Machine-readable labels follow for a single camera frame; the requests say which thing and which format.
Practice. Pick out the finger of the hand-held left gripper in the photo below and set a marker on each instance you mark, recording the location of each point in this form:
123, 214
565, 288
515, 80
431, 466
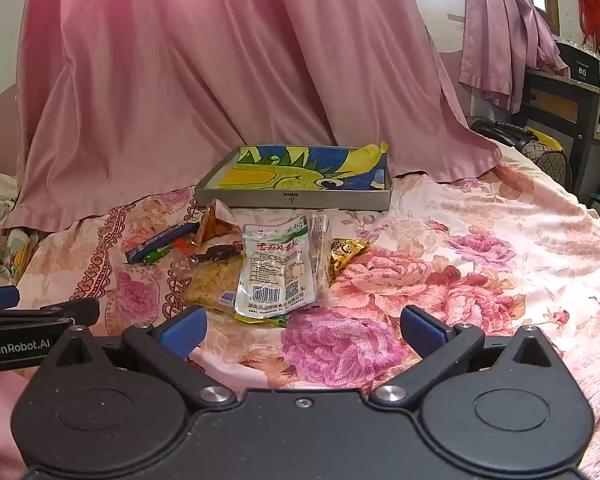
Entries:
0, 298
75, 311

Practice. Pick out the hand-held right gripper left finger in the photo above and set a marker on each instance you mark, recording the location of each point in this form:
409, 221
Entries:
182, 332

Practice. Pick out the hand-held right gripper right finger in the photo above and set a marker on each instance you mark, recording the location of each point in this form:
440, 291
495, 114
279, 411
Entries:
422, 330

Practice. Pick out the rice cracker packet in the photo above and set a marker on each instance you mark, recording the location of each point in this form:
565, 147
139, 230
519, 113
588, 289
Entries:
210, 282

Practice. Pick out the long purple box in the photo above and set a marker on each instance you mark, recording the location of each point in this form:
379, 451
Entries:
155, 244

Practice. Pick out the gold snack packet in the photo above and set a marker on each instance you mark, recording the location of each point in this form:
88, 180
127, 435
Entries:
345, 255

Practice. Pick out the orange clear snack packet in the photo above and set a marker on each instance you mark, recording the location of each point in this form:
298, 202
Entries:
217, 227

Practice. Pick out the clear nut bar packet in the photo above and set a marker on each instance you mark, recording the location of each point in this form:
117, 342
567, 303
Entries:
321, 260

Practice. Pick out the pink floral bed sheet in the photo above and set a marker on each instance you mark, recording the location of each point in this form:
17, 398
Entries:
430, 260

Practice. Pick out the small green snack packet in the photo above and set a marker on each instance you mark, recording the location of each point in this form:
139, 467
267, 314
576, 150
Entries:
155, 256

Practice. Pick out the yellow green snack packet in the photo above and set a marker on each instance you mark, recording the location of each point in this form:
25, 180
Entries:
265, 321

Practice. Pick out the dark brown snack packet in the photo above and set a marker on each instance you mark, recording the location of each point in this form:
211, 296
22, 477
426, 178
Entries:
220, 251

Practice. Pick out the colourful painted paper sheet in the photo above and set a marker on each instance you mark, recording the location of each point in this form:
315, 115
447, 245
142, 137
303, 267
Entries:
260, 175

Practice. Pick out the black electric fan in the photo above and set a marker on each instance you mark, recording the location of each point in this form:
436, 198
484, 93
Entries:
500, 132

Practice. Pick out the large pink curtain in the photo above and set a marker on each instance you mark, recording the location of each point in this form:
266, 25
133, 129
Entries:
180, 85

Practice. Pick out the pink hanging cloth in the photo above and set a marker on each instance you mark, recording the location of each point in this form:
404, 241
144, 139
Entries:
495, 35

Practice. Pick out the black box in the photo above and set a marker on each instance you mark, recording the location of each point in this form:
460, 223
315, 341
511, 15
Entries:
580, 65

